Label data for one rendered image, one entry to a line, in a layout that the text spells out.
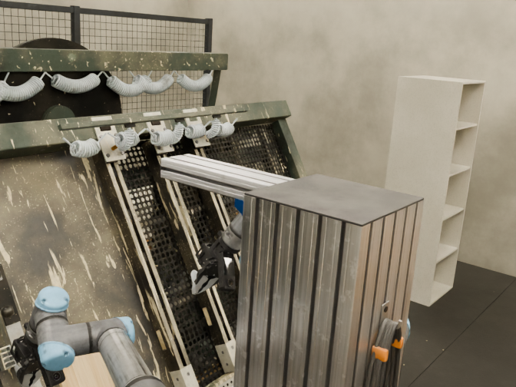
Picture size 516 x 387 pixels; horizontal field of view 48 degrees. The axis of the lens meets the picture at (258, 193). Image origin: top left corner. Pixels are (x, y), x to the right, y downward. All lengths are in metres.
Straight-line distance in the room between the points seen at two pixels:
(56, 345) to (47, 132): 1.05
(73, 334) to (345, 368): 0.68
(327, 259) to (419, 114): 4.37
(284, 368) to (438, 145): 4.28
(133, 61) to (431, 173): 3.06
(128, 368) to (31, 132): 1.21
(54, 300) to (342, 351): 0.75
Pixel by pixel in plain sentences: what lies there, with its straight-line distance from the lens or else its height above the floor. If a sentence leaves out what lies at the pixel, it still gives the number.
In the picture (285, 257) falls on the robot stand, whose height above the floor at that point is 1.93.
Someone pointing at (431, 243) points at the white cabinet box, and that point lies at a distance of 5.44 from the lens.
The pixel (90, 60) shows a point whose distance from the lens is 2.97.
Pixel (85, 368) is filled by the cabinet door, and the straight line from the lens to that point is 2.21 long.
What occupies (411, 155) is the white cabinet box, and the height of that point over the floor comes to 1.37.
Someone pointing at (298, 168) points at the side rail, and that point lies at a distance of 3.35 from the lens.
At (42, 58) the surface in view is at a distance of 2.82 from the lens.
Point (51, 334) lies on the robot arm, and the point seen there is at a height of 1.62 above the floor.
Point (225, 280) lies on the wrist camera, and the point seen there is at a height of 1.63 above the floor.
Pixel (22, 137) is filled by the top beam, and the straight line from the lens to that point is 2.23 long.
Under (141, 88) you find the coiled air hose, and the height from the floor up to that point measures 2.01.
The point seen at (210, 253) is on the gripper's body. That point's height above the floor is 1.68.
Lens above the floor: 2.30
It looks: 15 degrees down
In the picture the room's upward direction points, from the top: 4 degrees clockwise
